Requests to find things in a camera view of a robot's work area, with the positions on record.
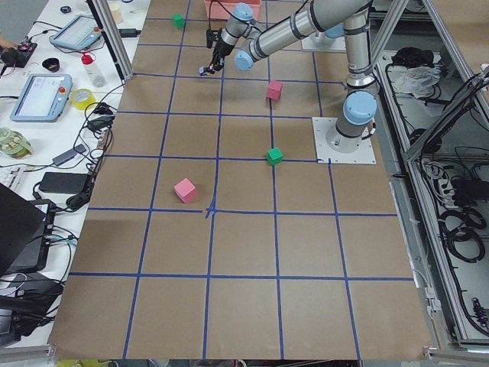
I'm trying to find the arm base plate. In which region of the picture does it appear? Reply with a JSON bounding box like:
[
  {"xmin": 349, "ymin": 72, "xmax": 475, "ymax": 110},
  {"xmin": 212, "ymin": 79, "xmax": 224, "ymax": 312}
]
[
  {"xmin": 312, "ymin": 117, "xmax": 376, "ymax": 164},
  {"xmin": 301, "ymin": 36, "xmax": 346, "ymax": 54}
]

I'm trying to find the black laptop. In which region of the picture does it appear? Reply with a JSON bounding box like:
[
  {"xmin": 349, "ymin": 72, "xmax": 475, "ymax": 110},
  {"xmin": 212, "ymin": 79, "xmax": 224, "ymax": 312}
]
[{"xmin": 1, "ymin": 185, "xmax": 55, "ymax": 275}]

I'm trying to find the teach pendant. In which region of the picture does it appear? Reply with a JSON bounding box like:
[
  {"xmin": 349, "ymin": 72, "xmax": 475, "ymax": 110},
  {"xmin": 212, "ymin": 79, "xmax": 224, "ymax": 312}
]
[
  {"xmin": 10, "ymin": 74, "xmax": 73, "ymax": 122},
  {"xmin": 49, "ymin": 15, "xmax": 101, "ymax": 51}
]

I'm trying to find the green cube near base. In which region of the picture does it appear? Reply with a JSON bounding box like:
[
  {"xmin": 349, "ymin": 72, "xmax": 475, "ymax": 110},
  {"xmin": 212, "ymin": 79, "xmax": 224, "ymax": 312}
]
[{"xmin": 266, "ymin": 147, "xmax": 283, "ymax": 166}]

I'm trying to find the pink cube far left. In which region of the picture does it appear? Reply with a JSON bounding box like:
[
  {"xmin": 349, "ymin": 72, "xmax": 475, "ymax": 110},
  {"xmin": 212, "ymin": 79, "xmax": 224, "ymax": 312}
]
[{"xmin": 173, "ymin": 178, "xmax": 198, "ymax": 203}]

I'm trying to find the pink cube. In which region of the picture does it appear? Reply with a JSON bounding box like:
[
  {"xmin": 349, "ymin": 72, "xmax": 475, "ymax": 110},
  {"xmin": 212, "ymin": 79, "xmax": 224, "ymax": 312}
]
[
  {"xmin": 173, "ymin": 178, "xmax": 198, "ymax": 203},
  {"xmin": 266, "ymin": 80, "xmax": 283, "ymax": 101}
]

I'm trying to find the yellow push button switch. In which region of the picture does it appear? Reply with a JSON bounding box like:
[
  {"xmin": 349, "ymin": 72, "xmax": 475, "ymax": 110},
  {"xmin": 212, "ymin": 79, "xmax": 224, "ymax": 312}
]
[{"xmin": 199, "ymin": 67, "xmax": 215, "ymax": 76}]

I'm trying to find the pink cube centre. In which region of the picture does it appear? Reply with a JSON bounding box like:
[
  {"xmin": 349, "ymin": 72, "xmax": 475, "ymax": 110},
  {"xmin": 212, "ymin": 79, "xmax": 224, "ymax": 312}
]
[{"xmin": 266, "ymin": 80, "xmax": 283, "ymax": 101}]

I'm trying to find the green cube near bin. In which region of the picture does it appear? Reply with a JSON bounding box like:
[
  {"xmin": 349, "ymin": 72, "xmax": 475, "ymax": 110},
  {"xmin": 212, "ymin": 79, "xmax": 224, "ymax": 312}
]
[{"xmin": 172, "ymin": 13, "xmax": 186, "ymax": 29}]

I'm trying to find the aluminium frame post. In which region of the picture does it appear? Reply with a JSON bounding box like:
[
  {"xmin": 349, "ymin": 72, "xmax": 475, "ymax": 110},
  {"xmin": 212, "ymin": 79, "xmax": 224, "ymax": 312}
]
[{"xmin": 86, "ymin": 0, "xmax": 134, "ymax": 83}]

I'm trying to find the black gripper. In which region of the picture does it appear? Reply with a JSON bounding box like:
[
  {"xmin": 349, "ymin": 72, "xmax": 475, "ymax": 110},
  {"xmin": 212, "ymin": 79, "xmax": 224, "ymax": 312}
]
[{"xmin": 209, "ymin": 41, "xmax": 234, "ymax": 72}]

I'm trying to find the black power adapter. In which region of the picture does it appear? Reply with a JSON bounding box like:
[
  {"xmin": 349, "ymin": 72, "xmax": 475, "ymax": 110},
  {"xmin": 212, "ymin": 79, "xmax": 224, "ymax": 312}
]
[{"xmin": 118, "ymin": 28, "xmax": 141, "ymax": 38}]

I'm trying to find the teach pendant far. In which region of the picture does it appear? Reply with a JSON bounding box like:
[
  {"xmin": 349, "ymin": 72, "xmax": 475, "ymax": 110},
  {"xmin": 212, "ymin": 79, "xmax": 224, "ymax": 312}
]
[{"xmin": 49, "ymin": 15, "xmax": 101, "ymax": 51}]

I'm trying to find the black bowl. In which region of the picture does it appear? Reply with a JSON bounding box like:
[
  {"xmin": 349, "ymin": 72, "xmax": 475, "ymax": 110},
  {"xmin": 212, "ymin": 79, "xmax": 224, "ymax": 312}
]
[{"xmin": 41, "ymin": 57, "xmax": 60, "ymax": 73}]

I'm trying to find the squeeze bottle red cap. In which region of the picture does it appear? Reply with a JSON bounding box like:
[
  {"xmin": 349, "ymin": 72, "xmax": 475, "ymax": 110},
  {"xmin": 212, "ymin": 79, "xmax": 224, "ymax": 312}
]
[{"xmin": 81, "ymin": 52, "xmax": 106, "ymax": 88}]

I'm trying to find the yellow tape roll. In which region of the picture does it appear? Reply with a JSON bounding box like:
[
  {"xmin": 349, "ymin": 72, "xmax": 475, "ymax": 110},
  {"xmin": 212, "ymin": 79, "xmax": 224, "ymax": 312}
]
[{"xmin": 70, "ymin": 89, "xmax": 96, "ymax": 110}]

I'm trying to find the pink plastic bin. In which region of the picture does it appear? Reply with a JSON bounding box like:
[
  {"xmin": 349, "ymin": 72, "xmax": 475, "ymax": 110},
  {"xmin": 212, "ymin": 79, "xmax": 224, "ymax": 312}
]
[{"xmin": 204, "ymin": 0, "xmax": 263, "ymax": 20}]

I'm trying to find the teach pendant near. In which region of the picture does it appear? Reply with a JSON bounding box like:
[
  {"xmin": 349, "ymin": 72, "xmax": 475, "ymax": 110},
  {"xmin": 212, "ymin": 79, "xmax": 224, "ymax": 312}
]
[{"xmin": 10, "ymin": 74, "xmax": 73, "ymax": 122}]

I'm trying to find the white plastic cup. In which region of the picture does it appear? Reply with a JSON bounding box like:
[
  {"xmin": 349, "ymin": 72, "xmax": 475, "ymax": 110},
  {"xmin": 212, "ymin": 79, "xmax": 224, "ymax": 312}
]
[{"xmin": 108, "ymin": 2, "xmax": 124, "ymax": 24}]

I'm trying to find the green glass jar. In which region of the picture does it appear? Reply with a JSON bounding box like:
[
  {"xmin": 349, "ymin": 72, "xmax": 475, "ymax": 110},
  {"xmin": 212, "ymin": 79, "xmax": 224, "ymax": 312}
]
[{"xmin": 0, "ymin": 127, "xmax": 34, "ymax": 159}]

